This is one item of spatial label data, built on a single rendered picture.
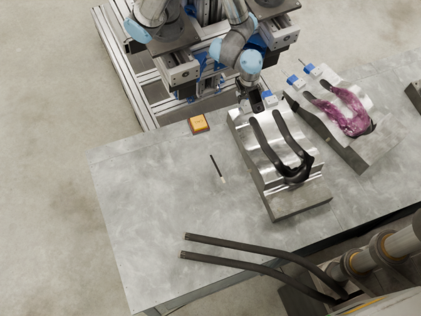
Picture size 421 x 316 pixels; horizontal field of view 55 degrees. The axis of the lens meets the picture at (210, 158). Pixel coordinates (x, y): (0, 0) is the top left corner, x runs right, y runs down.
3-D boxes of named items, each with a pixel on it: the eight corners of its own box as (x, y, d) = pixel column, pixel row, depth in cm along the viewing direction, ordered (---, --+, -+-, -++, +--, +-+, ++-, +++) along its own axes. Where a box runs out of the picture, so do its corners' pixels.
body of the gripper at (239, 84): (251, 77, 164) (254, 63, 153) (259, 95, 162) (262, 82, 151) (233, 83, 164) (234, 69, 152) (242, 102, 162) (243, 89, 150)
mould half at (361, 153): (280, 96, 189) (285, 83, 180) (320, 69, 197) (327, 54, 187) (359, 176, 174) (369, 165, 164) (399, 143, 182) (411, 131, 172)
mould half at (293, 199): (226, 121, 183) (228, 105, 170) (278, 105, 188) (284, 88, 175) (272, 223, 164) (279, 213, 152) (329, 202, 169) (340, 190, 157)
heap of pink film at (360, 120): (307, 103, 182) (311, 93, 175) (334, 83, 187) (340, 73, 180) (349, 145, 174) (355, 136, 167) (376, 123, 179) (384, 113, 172)
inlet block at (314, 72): (293, 64, 194) (296, 57, 189) (301, 59, 195) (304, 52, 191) (312, 83, 190) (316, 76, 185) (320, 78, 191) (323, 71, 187)
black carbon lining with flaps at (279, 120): (245, 120, 175) (248, 109, 167) (279, 110, 178) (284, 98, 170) (279, 192, 162) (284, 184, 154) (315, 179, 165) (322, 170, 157)
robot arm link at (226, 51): (221, 39, 151) (247, 52, 149) (205, 61, 146) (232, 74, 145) (223, 24, 144) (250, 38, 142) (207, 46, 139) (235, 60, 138)
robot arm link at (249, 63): (245, 42, 138) (267, 53, 137) (244, 58, 149) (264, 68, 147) (233, 61, 136) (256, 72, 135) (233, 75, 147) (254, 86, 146)
